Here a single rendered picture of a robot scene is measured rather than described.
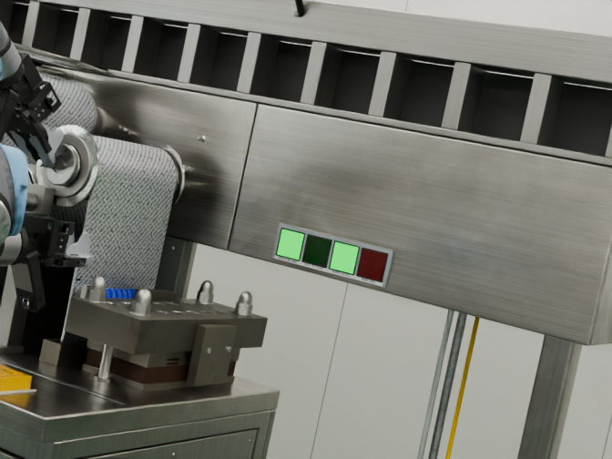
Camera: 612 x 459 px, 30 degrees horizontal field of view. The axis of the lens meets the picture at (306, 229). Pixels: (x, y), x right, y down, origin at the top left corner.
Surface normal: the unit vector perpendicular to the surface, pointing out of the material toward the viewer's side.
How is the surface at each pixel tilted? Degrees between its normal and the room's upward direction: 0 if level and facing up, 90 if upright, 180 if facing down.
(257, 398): 90
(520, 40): 90
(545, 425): 90
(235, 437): 90
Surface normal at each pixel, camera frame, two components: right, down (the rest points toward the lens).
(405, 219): -0.50, -0.06
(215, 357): 0.84, 0.20
